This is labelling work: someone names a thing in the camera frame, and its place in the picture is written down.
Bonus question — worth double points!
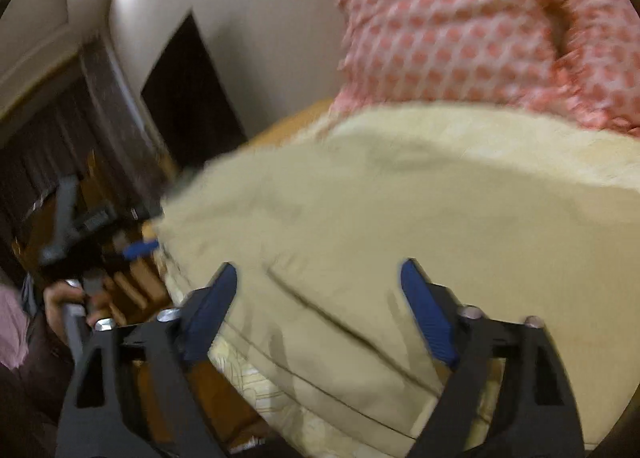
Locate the person's left hand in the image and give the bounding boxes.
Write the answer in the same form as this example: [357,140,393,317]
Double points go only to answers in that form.
[43,282,112,344]

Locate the pink polka dot pillow rear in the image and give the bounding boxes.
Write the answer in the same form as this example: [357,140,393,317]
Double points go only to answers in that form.
[541,0,639,137]

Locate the pink polka dot pillow front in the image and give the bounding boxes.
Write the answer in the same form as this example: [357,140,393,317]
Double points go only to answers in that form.
[332,0,564,114]

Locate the pink polka dot pillow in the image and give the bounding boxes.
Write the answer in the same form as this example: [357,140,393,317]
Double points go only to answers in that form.
[332,0,564,114]
[541,0,639,137]

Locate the dark wall opening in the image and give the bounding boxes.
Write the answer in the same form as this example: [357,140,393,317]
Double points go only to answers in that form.
[141,14,247,169]

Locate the beige khaki pants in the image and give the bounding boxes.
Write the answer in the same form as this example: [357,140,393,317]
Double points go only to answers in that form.
[152,130,640,452]

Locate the yellow patterned bed cover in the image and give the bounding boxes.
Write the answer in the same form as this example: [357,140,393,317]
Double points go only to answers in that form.
[159,101,640,458]

